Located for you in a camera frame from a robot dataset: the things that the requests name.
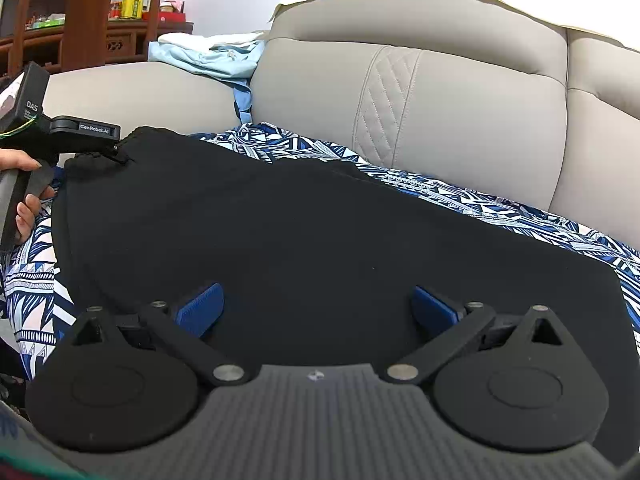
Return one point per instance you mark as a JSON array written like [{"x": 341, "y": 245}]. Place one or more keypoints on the blue white patterned blanket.
[{"x": 30, "y": 285}]

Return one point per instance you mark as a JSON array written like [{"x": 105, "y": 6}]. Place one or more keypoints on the pink lidded container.
[{"x": 172, "y": 6}]

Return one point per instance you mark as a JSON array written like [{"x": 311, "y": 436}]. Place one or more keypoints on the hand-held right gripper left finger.
[{"x": 200, "y": 310}]

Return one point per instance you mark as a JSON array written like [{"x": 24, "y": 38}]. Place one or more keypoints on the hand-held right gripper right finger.
[{"x": 435, "y": 310}]

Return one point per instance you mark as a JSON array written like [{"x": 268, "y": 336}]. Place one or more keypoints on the brown wooden cabinet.
[{"x": 120, "y": 42}]

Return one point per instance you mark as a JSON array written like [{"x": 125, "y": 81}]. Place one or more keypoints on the white garment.
[{"x": 200, "y": 38}]

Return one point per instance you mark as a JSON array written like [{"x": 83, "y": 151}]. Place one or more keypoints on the person's left hand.
[{"x": 15, "y": 160}]

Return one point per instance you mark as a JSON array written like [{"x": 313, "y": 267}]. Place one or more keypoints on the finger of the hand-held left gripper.
[{"x": 117, "y": 152}]

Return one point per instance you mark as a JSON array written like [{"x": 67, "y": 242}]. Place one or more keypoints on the red box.
[{"x": 167, "y": 16}]

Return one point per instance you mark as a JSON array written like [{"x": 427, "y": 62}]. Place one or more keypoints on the grey leather sofa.
[{"x": 475, "y": 110}]

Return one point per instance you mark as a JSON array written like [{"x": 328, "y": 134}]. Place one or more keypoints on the light blue garment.
[{"x": 200, "y": 62}]

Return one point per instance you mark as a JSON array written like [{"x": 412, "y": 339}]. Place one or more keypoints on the black pants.
[{"x": 325, "y": 235}]

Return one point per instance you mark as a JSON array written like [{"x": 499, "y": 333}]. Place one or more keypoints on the yellow drink bottle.
[{"x": 133, "y": 4}]

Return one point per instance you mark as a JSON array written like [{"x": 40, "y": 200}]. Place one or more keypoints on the green packets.
[{"x": 47, "y": 21}]

